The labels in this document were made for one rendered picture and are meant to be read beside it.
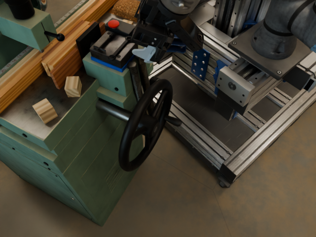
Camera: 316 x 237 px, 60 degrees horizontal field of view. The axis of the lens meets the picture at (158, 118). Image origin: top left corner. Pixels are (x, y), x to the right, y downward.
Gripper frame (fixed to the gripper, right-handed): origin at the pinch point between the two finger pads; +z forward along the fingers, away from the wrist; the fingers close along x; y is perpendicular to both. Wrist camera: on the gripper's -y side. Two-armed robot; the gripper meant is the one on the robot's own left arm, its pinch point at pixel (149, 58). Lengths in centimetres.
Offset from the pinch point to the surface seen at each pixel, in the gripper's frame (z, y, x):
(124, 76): 6.3, 4.3, 3.2
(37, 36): 7.2, 27.1, -1.9
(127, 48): 3.1, 5.4, -3.2
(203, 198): 80, -63, 21
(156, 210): 88, -39, 29
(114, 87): 13.1, 5.5, 3.4
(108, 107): 20.1, 5.2, 6.9
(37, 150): 26.7, 21.9, 21.6
